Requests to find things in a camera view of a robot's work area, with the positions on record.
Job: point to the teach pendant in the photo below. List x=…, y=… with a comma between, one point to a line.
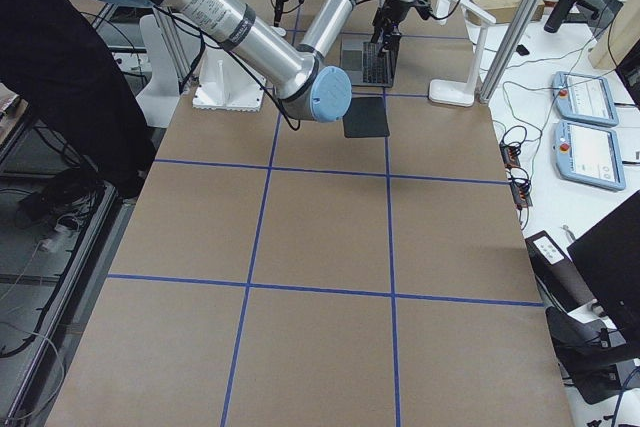
x=584, y=98
x=589, y=155

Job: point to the aluminium frame post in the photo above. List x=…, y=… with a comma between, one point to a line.
x=506, y=49

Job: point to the upper teach pendant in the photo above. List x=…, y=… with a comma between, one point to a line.
x=584, y=98

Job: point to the black mouse pad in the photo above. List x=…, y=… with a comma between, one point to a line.
x=366, y=118

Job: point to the lower teach pendant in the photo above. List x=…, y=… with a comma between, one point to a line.
x=589, y=155

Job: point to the black bottle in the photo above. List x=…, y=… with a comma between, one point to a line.
x=558, y=15

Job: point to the black monitor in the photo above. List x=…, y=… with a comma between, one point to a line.
x=607, y=258

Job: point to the person in black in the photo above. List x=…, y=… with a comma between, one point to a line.
x=55, y=60

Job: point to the grey laptop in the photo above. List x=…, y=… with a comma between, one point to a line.
x=358, y=58

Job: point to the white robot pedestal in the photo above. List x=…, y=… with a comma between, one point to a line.
x=224, y=85

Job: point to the cardboard box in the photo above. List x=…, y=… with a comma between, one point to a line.
x=503, y=10

